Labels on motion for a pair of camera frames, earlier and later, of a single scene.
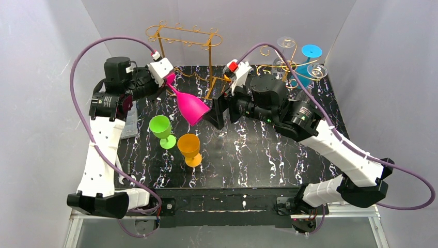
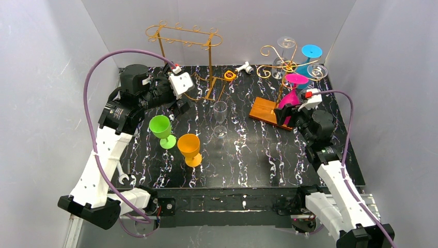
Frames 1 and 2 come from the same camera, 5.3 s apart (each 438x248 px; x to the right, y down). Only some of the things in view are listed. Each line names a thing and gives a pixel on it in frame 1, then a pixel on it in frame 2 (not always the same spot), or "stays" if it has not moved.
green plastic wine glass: (160, 127) stays
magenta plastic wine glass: (191, 109) -> (292, 96)
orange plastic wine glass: (188, 145) stays
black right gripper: (222, 109) -> (285, 115)
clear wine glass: (279, 64) stays
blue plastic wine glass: (304, 71) stays
